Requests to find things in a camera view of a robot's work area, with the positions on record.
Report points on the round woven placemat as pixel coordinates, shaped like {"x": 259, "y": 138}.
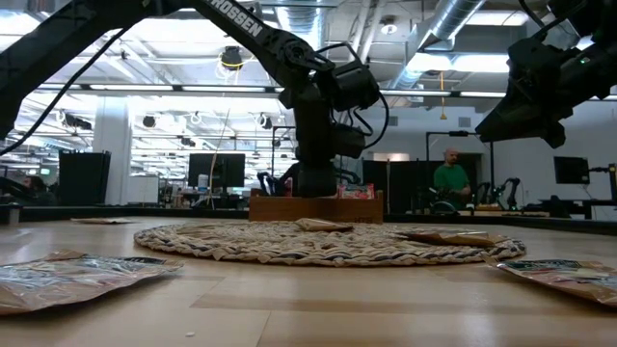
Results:
{"x": 313, "y": 248}

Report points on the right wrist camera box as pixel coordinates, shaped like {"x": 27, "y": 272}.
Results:
{"x": 540, "y": 62}

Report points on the black partition screen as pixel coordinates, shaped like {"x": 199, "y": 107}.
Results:
{"x": 405, "y": 185}

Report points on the long linear light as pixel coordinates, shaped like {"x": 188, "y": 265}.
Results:
{"x": 193, "y": 88}

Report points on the white pillar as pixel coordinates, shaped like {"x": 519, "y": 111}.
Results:
{"x": 112, "y": 159}

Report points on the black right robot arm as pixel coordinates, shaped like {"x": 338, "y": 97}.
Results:
{"x": 602, "y": 72}

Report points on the black cabinet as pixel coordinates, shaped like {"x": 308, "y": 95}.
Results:
{"x": 84, "y": 178}

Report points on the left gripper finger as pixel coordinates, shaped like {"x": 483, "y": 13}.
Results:
{"x": 315, "y": 180}

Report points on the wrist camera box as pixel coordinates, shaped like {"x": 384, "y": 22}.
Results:
{"x": 540, "y": 62}
{"x": 354, "y": 87}

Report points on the beige tea packet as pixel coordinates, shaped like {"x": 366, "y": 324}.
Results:
{"x": 450, "y": 238}
{"x": 103, "y": 221}
{"x": 564, "y": 280}
{"x": 72, "y": 282}
{"x": 318, "y": 224}

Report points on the black computer monitor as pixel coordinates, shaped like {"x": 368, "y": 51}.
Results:
{"x": 217, "y": 169}
{"x": 571, "y": 169}

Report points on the wooden compartment box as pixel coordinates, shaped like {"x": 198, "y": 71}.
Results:
{"x": 318, "y": 210}

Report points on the black robot station frame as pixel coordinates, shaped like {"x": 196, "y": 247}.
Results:
{"x": 284, "y": 127}
{"x": 460, "y": 133}

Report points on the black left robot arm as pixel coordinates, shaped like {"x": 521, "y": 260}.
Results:
{"x": 48, "y": 48}

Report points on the black background robot arm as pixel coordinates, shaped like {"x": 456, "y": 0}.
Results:
{"x": 265, "y": 183}
{"x": 512, "y": 185}

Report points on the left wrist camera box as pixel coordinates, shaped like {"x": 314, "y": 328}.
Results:
{"x": 354, "y": 87}

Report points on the black aluminium table frame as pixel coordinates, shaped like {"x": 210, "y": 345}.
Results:
{"x": 144, "y": 212}

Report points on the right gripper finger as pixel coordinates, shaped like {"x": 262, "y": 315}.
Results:
{"x": 520, "y": 113}
{"x": 554, "y": 136}

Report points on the person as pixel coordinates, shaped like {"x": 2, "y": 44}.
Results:
{"x": 34, "y": 188}
{"x": 450, "y": 178}

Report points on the black desk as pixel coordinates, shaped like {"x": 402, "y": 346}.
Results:
{"x": 598, "y": 202}

